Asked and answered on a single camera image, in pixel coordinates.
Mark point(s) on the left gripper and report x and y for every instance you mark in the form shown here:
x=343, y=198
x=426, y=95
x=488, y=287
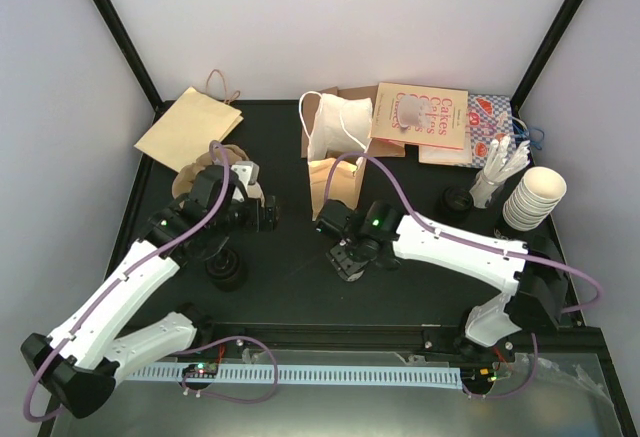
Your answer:
x=255, y=222

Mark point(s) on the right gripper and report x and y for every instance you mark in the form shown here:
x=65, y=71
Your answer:
x=344, y=265

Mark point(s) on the stack of pulp cup carriers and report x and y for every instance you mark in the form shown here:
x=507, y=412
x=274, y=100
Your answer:
x=185, y=179

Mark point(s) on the orange paper bag white handles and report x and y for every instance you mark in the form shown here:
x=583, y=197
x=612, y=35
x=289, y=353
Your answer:
x=339, y=178

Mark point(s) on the stack of white paper cups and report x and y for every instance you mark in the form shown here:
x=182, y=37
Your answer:
x=254, y=191

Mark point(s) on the single white paper cup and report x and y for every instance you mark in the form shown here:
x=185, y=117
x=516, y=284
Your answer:
x=351, y=276

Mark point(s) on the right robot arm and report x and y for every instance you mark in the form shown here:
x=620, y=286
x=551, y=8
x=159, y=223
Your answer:
x=530, y=294

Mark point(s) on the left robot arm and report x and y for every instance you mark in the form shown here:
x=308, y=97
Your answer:
x=84, y=359

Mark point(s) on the stack of black cup lids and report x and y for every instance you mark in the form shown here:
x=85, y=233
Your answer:
x=227, y=270

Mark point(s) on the brown flat paper bag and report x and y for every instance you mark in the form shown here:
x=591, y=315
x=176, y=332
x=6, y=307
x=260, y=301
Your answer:
x=336, y=121

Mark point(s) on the yellow kraft paper bag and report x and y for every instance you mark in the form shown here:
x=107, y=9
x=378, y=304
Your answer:
x=185, y=130

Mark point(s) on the cakes printed paper bag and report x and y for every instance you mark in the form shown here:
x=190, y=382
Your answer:
x=420, y=115

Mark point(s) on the cup of white straws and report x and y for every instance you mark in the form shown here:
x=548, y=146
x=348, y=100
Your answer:
x=498, y=168

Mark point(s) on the blue checkered paper bag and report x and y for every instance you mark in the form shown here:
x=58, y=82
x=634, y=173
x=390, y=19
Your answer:
x=489, y=118

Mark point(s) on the stack of plain paper cups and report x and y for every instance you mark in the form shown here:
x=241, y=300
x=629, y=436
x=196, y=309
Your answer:
x=534, y=198

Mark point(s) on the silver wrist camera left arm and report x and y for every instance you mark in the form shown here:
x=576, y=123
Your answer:
x=246, y=171

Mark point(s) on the white slotted cable duct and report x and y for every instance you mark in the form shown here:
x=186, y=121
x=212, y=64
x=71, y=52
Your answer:
x=328, y=375

